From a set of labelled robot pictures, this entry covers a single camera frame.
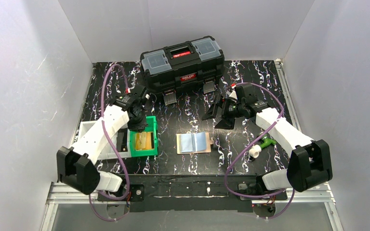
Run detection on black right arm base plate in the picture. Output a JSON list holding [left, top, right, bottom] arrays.
[[236, 183, 288, 205]]

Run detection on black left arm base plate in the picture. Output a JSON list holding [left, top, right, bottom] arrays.
[[97, 184, 145, 202]]

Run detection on aluminium front rail frame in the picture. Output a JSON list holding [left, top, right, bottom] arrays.
[[40, 183, 343, 231]]

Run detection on white plastic bin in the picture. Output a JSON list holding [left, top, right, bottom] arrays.
[[78, 120, 133, 160]]

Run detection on black plastic toolbox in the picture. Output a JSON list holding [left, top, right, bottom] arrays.
[[140, 36, 225, 95]]

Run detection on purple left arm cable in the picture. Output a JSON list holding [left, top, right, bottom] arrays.
[[88, 64, 132, 222]]

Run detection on green plastic bin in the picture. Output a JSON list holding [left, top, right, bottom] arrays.
[[128, 116, 159, 157]]

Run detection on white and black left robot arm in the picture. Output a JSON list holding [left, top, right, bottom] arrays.
[[56, 85, 149, 195]]

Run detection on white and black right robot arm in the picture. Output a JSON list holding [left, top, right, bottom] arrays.
[[202, 83, 333, 198]]

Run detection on yellow cards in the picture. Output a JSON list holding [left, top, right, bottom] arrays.
[[135, 131, 155, 151]]

